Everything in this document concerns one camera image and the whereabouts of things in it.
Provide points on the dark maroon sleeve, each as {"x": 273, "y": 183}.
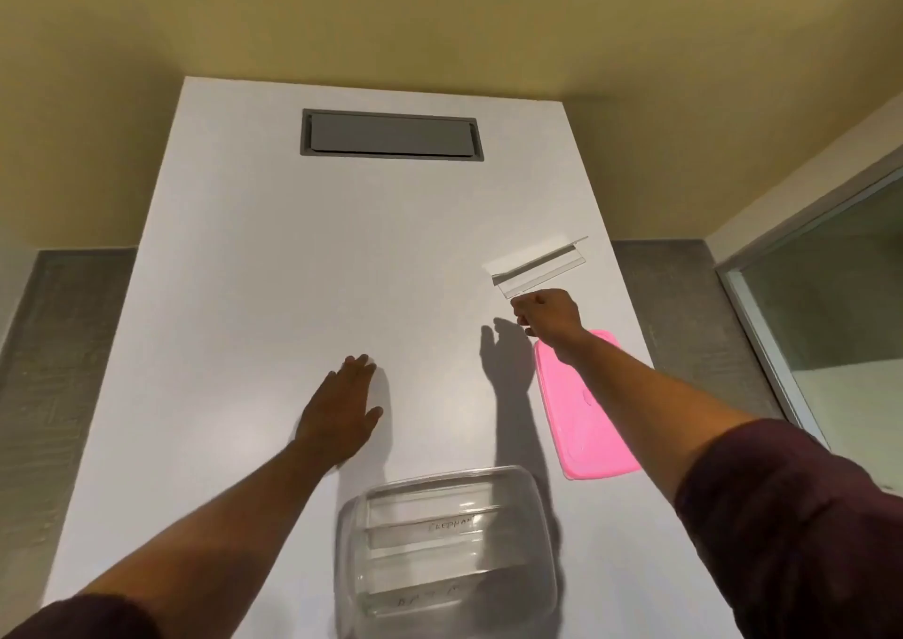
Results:
{"x": 84, "y": 621}
{"x": 797, "y": 540}

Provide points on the clear plastic container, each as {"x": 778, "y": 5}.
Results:
{"x": 451, "y": 554}

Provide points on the person's left hand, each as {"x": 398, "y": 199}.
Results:
{"x": 335, "y": 412}

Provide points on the person's right fingers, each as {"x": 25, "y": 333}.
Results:
{"x": 529, "y": 310}

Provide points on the person's right forearm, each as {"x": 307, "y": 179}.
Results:
{"x": 649, "y": 412}

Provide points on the person's right hand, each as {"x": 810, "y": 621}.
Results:
{"x": 557, "y": 317}

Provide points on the dark maroon left sleeve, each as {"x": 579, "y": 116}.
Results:
{"x": 84, "y": 621}

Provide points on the glass panel with grey frame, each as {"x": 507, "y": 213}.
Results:
{"x": 825, "y": 321}

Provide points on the clear acrylic label holder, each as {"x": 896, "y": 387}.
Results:
{"x": 540, "y": 268}

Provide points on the dark maroon right sleeve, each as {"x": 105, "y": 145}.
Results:
{"x": 797, "y": 540}

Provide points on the clear labelled strip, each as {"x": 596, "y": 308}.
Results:
{"x": 430, "y": 527}
{"x": 437, "y": 593}

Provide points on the person's left thumb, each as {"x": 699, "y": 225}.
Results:
{"x": 372, "y": 420}

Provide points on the person's left forearm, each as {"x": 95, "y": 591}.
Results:
{"x": 219, "y": 532}

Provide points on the pink plastic lid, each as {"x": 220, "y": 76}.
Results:
{"x": 575, "y": 420}

